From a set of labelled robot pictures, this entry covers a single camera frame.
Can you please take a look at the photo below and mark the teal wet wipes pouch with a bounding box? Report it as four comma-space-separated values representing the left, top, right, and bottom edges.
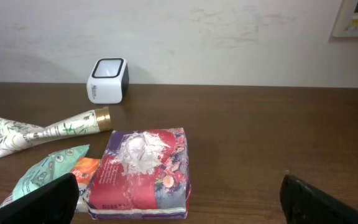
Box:
0, 144, 90, 208

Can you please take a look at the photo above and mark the orange pocket tissue pack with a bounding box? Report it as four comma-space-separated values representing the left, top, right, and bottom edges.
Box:
71, 157, 100, 213

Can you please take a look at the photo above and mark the red purple tissue pack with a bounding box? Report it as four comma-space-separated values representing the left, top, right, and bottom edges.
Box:
85, 128, 191, 220

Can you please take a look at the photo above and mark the white bamboo print tube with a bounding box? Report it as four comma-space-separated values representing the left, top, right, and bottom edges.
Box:
0, 107, 112, 158

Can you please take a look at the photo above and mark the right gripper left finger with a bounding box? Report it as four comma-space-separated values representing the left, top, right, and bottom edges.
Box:
0, 173, 79, 224

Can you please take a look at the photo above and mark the wall control panel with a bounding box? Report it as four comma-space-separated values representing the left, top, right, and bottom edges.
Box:
332, 0, 358, 38

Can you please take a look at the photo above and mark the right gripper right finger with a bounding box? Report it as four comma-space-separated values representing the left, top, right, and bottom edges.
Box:
280, 174, 358, 224

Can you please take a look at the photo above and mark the white barcode scanner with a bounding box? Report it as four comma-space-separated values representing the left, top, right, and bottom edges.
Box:
86, 58, 129, 105

